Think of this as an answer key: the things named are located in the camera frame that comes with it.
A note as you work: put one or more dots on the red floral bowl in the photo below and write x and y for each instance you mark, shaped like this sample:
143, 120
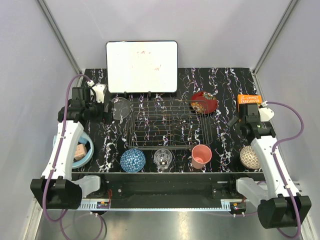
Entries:
204, 102

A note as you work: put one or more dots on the clear glass plate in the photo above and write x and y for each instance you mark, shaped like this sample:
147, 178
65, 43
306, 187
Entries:
121, 108

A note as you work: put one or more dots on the pink plastic cup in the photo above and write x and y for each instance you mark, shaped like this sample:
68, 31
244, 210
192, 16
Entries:
200, 156

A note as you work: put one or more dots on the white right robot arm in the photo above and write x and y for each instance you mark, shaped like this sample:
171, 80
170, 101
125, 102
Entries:
281, 204

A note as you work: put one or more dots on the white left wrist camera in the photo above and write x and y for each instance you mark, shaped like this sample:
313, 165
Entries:
98, 91

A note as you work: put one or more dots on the brown patterned bowl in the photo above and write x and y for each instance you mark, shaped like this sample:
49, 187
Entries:
249, 158

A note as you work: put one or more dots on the grey cable duct rail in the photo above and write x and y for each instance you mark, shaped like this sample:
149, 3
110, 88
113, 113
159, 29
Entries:
160, 204

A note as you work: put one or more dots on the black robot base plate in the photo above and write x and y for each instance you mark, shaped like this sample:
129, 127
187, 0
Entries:
215, 185

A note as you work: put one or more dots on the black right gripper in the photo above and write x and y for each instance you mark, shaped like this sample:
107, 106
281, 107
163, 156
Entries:
233, 121

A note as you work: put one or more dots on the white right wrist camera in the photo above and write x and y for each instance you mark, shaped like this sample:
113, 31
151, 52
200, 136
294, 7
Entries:
266, 113

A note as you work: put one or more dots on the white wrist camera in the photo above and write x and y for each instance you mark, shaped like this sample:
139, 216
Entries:
98, 91
266, 113

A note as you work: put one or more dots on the light blue headphones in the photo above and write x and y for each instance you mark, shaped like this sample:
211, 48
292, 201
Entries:
85, 139

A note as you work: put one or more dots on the white dry-erase board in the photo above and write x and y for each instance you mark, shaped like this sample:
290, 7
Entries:
142, 66

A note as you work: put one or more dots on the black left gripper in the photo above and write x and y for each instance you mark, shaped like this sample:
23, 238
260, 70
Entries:
104, 116

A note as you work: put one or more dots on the orange treehouse book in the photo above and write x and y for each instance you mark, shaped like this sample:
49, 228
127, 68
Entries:
248, 99

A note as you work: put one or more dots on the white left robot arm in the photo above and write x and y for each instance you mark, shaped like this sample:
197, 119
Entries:
55, 189

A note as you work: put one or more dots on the clear drinking glass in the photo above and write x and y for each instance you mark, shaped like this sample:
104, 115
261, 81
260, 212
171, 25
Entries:
163, 158

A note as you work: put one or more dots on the pink cube block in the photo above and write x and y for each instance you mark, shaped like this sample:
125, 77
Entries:
80, 152

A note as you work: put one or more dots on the blue triangle pattern bowl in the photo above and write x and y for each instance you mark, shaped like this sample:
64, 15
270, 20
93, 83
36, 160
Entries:
132, 160

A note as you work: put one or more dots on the metal wire dish rack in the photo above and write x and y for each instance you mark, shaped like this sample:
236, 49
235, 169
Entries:
171, 124

